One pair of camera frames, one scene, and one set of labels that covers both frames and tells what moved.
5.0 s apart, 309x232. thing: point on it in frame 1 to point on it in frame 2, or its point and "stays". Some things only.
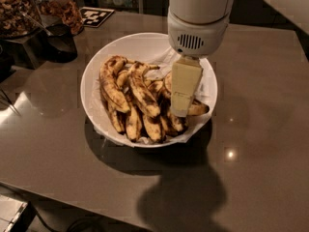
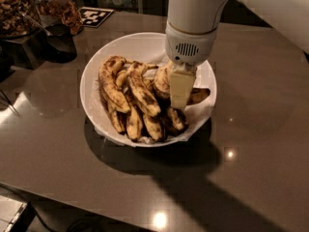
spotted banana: [116, 118] stays
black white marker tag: [95, 16] stays
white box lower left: [10, 211] stays
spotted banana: [195, 108] to [161, 77]
